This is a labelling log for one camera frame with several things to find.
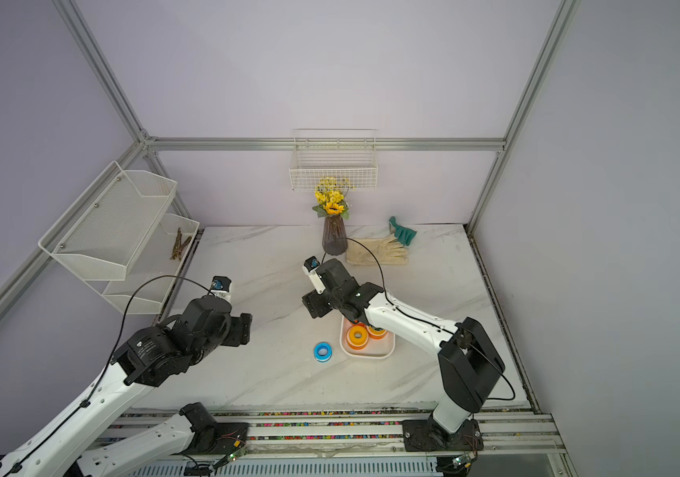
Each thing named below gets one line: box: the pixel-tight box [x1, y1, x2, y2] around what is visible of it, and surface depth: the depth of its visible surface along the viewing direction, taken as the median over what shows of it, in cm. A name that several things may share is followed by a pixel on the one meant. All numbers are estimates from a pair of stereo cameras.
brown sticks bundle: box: [169, 226, 192, 261], surface depth 98 cm
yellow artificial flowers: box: [312, 175, 357, 220], surface depth 97 cm
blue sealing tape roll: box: [313, 341, 334, 363], surface depth 90 cm
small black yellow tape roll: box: [365, 324, 388, 340], surface depth 92 cm
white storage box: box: [340, 316, 397, 359], surface depth 90 cm
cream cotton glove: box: [345, 233, 409, 266], surface depth 114 cm
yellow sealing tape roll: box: [345, 323, 370, 351], surface depth 90 cm
